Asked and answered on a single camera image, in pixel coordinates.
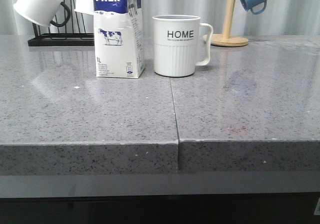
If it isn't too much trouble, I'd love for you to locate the white blue milk carton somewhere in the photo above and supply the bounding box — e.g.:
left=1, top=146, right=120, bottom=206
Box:
left=93, top=0, right=145, bottom=79

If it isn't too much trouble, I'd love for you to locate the cream HOME mug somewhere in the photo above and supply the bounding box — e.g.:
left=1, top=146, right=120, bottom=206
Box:
left=152, top=15, right=214, bottom=77

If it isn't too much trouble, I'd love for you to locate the wooden mug tree stand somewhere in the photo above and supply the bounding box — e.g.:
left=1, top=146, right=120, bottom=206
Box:
left=210, top=0, right=249, bottom=47

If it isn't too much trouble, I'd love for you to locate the black wire mug rack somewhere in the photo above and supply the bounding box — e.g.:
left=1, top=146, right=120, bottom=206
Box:
left=27, top=0, right=94, bottom=47

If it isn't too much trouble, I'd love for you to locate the white mug black handle left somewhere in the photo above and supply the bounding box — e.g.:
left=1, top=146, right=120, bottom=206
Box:
left=13, top=0, right=71, bottom=28

